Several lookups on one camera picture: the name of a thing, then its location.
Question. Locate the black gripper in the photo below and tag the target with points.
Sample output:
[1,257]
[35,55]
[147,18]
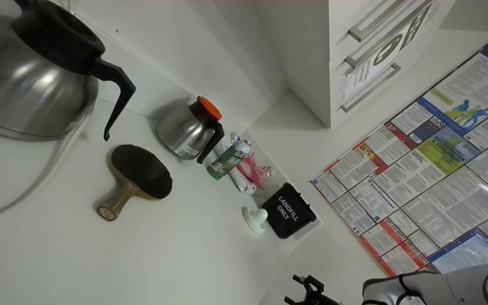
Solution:
[321,301]

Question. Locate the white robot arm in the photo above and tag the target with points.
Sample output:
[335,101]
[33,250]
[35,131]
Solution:
[453,285]

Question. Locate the black landfill bin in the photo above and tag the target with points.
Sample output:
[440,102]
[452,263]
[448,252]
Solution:
[289,213]

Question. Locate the light green bowl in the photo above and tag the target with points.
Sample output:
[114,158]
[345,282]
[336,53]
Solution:
[255,219]

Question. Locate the white printed packet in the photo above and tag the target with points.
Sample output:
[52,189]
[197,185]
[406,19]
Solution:
[248,187]

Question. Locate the pink packets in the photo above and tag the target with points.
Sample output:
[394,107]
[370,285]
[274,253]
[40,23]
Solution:
[255,168]

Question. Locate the steel coffee pot orange lid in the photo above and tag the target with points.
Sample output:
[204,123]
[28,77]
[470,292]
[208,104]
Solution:
[182,130]

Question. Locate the stay safe paper sign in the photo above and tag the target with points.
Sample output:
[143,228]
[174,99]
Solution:
[394,52]

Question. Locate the large steel coffee pot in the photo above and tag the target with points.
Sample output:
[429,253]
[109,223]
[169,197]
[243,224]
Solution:
[25,85]

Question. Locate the colourful wall poster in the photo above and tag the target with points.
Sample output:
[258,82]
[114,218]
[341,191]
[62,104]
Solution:
[436,163]

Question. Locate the white wall cabinet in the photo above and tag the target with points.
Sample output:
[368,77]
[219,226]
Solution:
[318,57]

